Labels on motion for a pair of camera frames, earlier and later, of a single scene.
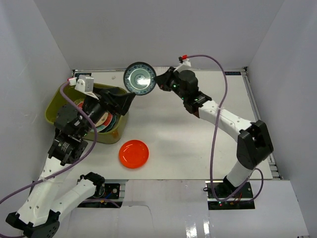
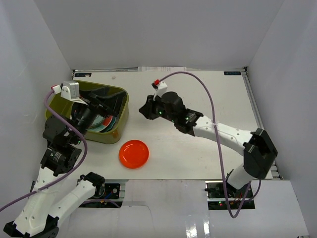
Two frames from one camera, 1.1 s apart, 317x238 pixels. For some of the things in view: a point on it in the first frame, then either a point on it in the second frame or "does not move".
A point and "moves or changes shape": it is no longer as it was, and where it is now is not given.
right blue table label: (232, 73) does not move
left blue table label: (77, 75) does not move
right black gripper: (164, 80) → (147, 110)
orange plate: (133, 154) does not move
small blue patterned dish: (139, 78) moves or changes shape
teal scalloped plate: (111, 124) does not move
